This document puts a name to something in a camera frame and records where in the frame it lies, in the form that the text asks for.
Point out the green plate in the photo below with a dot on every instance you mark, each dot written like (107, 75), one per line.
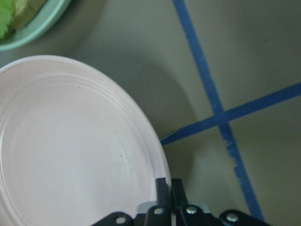
(46, 17)

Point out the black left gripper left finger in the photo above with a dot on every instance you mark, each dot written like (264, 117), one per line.
(163, 193)

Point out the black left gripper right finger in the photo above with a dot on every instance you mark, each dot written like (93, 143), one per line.
(178, 193)

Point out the green lettuce leaf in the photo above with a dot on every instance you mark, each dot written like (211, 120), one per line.
(7, 9)

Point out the bread slice on plate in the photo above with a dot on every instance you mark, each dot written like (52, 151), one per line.
(24, 12)

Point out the pink plate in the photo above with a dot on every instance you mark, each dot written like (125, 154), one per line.
(74, 146)

